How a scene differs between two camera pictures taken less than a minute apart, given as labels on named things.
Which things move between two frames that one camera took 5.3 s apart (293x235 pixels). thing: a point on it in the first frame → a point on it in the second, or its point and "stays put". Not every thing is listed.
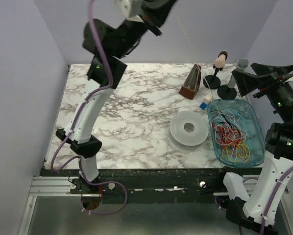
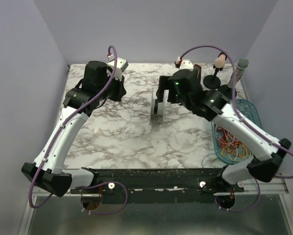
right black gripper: [267, 86] → [162, 86]
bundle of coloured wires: [230, 134] stays put
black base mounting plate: [148, 186] stays put
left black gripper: [155, 15] → [120, 89]
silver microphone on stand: [229, 91] stays put
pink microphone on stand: [213, 80] stays put
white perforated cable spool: [196, 137] → [158, 119]
